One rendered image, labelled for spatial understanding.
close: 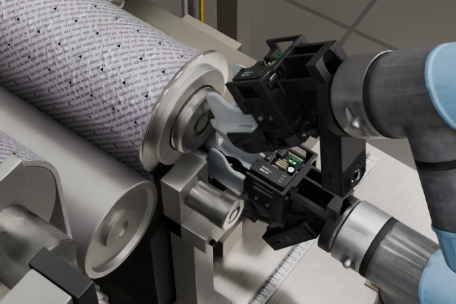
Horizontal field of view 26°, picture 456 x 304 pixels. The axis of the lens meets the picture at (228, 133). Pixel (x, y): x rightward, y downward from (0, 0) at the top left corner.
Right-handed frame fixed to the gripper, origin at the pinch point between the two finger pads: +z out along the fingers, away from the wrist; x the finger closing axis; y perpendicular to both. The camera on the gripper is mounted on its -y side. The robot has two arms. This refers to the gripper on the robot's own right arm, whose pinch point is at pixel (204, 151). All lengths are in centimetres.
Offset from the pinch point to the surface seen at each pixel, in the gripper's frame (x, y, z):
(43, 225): 28.9, 26.9, -5.5
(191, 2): -55, -48, 46
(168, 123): 9.9, 19.1, -3.4
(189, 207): 10.6, 6.5, -6.1
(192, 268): 11.3, -5.8, -6.6
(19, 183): 29.9, 34.6, -5.4
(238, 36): -72, -74, 46
